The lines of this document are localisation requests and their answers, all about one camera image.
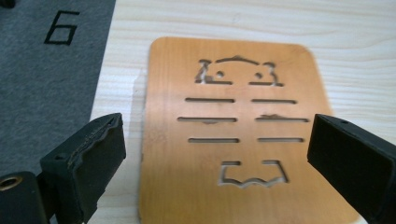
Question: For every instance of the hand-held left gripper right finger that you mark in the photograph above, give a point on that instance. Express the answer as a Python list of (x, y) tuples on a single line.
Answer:
[(355, 165)]

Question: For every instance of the orange wooden board with cutouts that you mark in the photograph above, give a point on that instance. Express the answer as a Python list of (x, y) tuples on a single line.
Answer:
[(249, 130)]

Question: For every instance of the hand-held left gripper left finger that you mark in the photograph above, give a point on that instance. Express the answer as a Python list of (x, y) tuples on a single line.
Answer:
[(84, 168)]

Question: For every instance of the small black round floor object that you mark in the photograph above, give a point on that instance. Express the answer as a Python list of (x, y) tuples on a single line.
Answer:
[(6, 3)]

